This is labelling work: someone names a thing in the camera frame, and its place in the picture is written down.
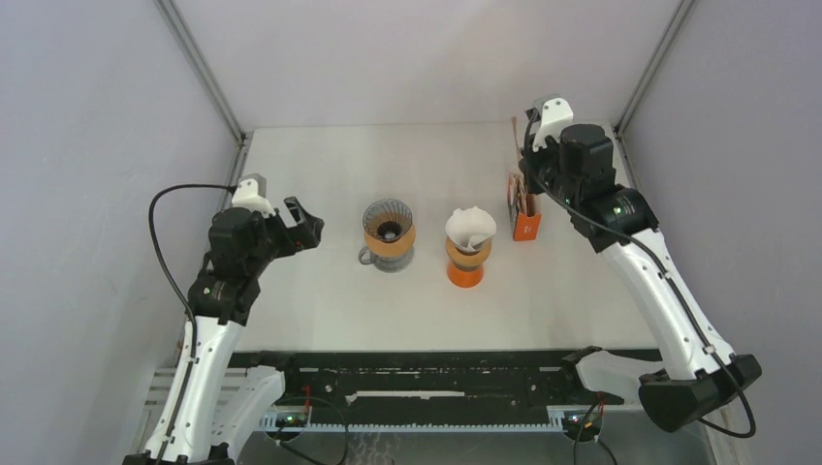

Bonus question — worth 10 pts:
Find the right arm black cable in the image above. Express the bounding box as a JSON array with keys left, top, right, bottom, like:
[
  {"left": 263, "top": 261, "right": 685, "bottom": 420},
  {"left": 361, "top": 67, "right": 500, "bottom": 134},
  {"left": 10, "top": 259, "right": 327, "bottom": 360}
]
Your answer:
[{"left": 522, "top": 118, "right": 758, "bottom": 440}]

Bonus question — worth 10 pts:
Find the grey ribbed dripper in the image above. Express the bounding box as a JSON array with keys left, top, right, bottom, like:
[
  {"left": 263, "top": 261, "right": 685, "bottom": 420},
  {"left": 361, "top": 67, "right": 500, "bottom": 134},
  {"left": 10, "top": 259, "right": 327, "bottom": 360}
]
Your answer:
[{"left": 363, "top": 199, "right": 413, "bottom": 243}]

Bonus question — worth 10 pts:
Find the grey glass carafe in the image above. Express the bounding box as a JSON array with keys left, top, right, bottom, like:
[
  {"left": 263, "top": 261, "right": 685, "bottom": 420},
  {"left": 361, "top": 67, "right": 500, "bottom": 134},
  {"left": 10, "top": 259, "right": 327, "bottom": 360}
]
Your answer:
[{"left": 358, "top": 246, "right": 414, "bottom": 273}]

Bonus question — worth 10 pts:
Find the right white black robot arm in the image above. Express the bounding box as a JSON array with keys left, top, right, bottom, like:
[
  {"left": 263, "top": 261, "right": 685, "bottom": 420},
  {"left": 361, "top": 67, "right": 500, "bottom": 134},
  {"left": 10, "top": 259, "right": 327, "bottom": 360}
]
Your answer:
[{"left": 519, "top": 124, "right": 762, "bottom": 439}]

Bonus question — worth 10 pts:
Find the orange glass carafe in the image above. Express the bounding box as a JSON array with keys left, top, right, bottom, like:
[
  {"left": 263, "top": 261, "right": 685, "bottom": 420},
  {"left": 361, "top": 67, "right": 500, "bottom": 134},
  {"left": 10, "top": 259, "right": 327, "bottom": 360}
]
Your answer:
[{"left": 446, "top": 262, "right": 484, "bottom": 289}]

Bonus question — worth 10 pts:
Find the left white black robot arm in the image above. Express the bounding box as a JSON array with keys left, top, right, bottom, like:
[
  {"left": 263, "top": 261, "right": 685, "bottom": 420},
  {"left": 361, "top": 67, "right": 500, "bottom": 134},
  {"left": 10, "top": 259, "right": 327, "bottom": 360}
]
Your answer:
[{"left": 123, "top": 197, "right": 324, "bottom": 464}]

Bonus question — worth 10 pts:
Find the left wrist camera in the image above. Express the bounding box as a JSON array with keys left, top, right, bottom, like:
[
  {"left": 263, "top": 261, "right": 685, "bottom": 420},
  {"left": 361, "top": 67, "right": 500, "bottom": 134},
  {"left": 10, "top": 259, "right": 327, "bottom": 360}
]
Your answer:
[{"left": 231, "top": 173, "right": 277, "bottom": 218}]

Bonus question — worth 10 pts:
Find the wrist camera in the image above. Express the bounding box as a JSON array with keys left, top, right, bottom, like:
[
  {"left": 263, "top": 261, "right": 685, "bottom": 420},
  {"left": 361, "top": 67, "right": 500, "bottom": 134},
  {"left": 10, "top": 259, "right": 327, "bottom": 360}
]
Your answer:
[
  {"left": 530, "top": 94, "right": 574, "bottom": 151},
  {"left": 231, "top": 173, "right": 277, "bottom": 218}
]

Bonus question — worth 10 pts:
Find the small wooden dripper ring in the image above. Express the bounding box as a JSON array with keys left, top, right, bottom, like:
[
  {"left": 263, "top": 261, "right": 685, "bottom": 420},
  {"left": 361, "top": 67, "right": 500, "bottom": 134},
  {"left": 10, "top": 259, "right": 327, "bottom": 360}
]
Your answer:
[{"left": 444, "top": 237, "right": 493, "bottom": 269}]

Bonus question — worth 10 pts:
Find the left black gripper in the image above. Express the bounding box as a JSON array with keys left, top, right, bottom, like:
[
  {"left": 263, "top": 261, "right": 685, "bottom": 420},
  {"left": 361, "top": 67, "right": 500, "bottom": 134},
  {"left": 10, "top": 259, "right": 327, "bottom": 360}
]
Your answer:
[{"left": 245, "top": 197, "right": 322, "bottom": 276}]

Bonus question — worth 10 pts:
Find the white paper coffee filter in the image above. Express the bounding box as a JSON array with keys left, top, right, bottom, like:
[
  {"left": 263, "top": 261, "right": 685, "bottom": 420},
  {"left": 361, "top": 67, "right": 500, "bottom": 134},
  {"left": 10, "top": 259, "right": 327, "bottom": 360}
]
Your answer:
[{"left": 445, "top": 206, "right": 497, "bottom": 252}]

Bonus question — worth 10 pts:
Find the black mounting base plate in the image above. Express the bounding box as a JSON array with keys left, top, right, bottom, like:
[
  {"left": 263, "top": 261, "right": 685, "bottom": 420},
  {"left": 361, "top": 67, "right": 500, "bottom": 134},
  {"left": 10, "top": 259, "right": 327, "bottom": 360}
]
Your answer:
[{"left": 229, "top": 350, "right": 599, "bottom": 421}]

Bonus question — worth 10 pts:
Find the white cable duct strip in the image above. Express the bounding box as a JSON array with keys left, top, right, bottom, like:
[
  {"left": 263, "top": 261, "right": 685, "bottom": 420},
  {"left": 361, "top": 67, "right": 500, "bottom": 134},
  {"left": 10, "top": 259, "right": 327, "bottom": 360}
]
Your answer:
[{"left": 255, "top": 410, "right": 566, "bottom": 433}]

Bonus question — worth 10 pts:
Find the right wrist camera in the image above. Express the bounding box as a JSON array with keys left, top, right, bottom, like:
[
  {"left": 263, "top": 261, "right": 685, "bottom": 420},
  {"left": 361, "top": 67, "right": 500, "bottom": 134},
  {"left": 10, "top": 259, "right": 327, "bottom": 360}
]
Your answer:
[{"left": 530, "top": 94, "right": 574, "bottom": 151}]

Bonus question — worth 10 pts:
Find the orange coffee filter box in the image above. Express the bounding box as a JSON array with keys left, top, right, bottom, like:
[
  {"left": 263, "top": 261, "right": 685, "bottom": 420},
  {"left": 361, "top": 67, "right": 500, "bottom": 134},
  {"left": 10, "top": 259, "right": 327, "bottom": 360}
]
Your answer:
[{"left": 507, "top": 170, "right": 542, "bottom": 241}]

